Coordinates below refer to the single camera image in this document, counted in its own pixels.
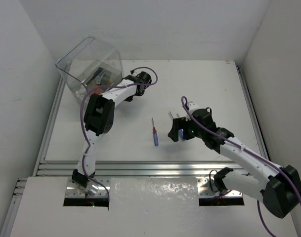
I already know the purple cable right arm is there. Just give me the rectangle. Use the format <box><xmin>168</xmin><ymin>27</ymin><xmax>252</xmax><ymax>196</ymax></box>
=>
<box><xmin>180</xmin><ymin>95</ymin><xmax>301</xmax><ymax>237</ymax></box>

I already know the red handled adjustable wrench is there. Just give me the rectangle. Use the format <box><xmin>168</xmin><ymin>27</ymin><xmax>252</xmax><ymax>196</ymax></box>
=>
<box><xmin>94</xmin><ymin>74</ymin><xmax>109</xmax><ymax>94</ymax></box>

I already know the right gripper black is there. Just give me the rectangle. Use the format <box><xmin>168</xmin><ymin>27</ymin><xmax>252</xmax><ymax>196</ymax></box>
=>
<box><xmin>168</xmin><ymin>116</ymin><xmax>205</xmax><ymax>141</ymax></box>

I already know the black handled adjustable wrench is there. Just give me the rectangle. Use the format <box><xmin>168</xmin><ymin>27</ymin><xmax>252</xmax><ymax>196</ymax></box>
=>
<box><xmin>87</xmin><ymin>67</ymin><xmax>105</xmax><ymax>85</ymax></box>

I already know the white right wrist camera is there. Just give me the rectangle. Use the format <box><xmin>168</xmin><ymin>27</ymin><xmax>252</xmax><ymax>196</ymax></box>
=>
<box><xmin>187</xmin><ymin>101</ymin><xmax>200</xmax><ymax>111</ymax></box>

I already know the clear stacked plastic container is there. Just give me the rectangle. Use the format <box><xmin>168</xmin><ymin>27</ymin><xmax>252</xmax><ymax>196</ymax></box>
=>
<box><xmin>54</xmin><ymin>36</ymin><xmax>125</xmax><ymax>105</ymax></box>

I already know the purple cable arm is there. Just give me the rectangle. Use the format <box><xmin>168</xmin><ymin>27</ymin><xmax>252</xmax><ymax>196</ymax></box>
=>
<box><xmin>80</xmin><ymin>66</ymin><xmax>159</xmax><ymax>200</ymax></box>
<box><xmin>180</xmin><ymin>95</ymin><xmax>301</xmax><ymax>237</ymax></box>

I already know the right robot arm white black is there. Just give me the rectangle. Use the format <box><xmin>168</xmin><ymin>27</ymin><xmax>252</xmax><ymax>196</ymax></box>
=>
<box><xmin>168</xmin><ymin>104</ymin><xmax>301</xmax><ymax>218</ymax></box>

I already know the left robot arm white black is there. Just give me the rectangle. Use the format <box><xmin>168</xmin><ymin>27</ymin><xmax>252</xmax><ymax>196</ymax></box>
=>
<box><xmin>72</xmin><ymin>70</ymin><xmax>153</xmax><ymax>189</ymax></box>

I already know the aluminium frame rail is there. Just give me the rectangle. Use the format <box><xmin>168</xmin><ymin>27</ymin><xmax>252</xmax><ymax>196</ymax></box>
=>
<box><xmin>1</xmin><ymin>61</ymin><xmax>267</xmax><ymax>237</ymax></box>

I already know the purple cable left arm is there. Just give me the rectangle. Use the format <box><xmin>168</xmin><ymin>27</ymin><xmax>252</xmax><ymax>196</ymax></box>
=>
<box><xmin>80</xmin><ymin>66</ymin><xmax>159</xmax><ymax>200</ymax></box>

